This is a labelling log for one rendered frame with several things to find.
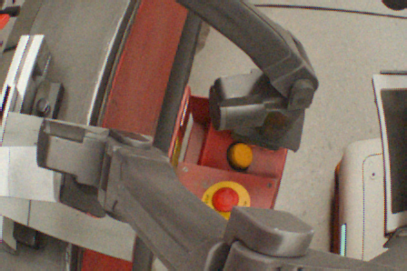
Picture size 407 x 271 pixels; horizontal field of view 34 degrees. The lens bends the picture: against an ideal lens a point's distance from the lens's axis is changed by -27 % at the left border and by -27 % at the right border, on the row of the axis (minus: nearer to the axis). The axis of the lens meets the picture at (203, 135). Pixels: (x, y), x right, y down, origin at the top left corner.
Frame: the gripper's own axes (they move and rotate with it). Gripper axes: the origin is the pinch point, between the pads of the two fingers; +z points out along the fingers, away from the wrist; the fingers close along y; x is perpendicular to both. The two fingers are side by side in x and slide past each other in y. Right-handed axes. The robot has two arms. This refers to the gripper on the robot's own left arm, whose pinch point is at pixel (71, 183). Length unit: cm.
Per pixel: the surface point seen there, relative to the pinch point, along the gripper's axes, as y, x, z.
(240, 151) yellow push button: -17.9, 30.8, 15.2
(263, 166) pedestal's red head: -16.7, 35.5, 15.3
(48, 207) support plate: 4.5, -2.7, 3.5
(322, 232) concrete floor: -23, 87, 67
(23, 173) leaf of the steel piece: 0.4, -7.9, 6.4
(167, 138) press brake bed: -41, 46, 86
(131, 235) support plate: 5.0, 8.9, -3.5
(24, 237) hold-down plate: 9.9, -4.9, 15.7
